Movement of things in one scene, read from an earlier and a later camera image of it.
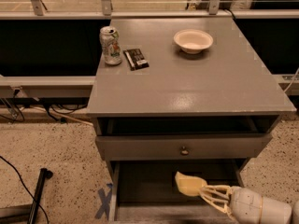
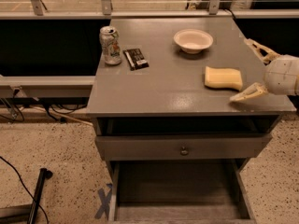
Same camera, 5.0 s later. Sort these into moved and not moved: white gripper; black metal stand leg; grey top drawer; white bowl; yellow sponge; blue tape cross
Moved: white gripper; yellow sponge
Not moved: white bowl; grey top drawer; blue tape cross; black metal stand leg
